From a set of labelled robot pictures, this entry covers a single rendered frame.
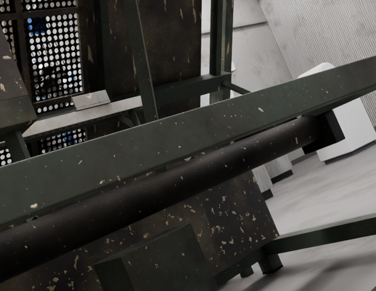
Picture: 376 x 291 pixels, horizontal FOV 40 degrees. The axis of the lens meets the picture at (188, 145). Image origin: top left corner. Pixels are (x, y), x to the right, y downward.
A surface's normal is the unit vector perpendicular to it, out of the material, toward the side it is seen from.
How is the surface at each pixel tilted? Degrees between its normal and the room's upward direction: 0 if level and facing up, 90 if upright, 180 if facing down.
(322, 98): 90
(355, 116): 90
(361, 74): 90
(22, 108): 90
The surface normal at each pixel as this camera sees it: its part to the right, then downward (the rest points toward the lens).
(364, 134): 0.52, -0.28
